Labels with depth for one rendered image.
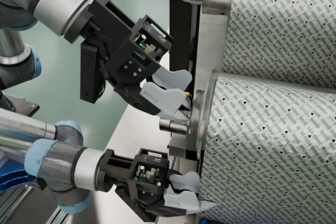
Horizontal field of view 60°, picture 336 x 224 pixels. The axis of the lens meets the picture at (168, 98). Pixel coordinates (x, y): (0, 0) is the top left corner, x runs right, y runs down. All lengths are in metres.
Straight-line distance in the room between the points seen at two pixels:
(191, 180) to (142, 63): 0.26
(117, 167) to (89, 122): 1.74
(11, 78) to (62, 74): 1.68
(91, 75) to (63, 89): 2.16
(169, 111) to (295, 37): 0.29
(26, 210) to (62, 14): 1.40
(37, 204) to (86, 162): 1.14
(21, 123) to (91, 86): 0.29
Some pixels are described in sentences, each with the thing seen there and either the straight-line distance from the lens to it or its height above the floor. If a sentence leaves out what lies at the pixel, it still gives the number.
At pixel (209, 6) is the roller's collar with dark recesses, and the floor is 1.33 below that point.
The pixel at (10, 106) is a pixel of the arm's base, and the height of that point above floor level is 0.86.
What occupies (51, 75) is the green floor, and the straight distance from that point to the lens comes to 2.80.
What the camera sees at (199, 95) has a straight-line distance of 0.45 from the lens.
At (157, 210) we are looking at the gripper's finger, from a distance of 0.54.
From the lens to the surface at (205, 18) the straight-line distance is 1.47.
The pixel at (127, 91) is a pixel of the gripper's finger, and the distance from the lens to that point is 0.40.
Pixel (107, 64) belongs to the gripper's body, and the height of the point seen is 1.36.
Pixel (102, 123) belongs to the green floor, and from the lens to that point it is 2.22.
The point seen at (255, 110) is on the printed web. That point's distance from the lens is 0.42.
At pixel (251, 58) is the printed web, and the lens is 0.61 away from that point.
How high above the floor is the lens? 1.58
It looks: 42 degrees down
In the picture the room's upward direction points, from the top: straight up
